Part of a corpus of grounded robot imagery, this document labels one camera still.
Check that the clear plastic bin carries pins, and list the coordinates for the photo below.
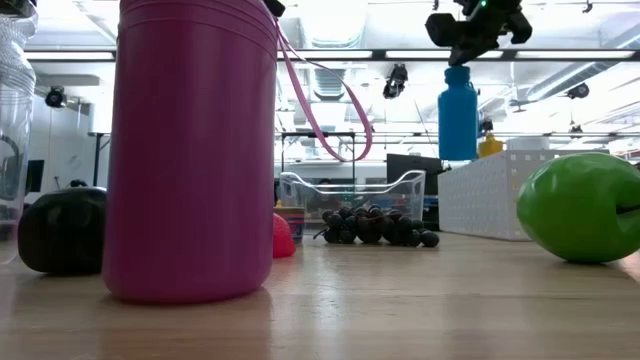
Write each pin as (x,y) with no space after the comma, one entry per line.
(350,192)

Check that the blue plastic bottle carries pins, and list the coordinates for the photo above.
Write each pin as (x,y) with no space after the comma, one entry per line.
(457,115)

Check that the red cherry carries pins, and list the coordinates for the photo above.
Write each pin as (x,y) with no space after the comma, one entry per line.
(282,240)

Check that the black monitor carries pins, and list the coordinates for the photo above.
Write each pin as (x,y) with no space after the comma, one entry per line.
(35,175)
(415,170)

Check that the white perforated bin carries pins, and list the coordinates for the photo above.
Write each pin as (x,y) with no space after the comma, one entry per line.
(480,200)

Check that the clear bottle black lid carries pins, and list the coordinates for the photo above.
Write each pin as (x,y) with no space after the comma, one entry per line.
(15,150)

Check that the green apple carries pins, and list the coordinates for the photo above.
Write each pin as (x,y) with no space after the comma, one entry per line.
(580,210)

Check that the purple plastic water bottle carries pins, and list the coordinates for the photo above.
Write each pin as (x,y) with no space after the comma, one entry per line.
(190,150)

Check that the yellow plastic bottle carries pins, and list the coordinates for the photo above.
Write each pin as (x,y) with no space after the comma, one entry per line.
(491,146)

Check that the black metal rack frame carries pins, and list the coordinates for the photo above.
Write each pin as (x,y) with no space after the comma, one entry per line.
(320,134)

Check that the black plum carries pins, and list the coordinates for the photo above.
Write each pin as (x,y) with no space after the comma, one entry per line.
(60,230)

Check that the black grape bunch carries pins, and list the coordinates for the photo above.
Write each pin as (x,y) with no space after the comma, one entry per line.
(380,227)

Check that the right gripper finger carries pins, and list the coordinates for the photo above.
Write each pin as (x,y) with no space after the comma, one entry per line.
(450,35)
(500,35)

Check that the black ceiling camera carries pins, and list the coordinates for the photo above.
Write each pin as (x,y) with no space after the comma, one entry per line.
(486,126)
(578,91)
(55,97)
(396,80)

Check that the tuna can gold lid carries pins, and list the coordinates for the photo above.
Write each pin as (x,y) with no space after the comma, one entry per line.
(296,225)

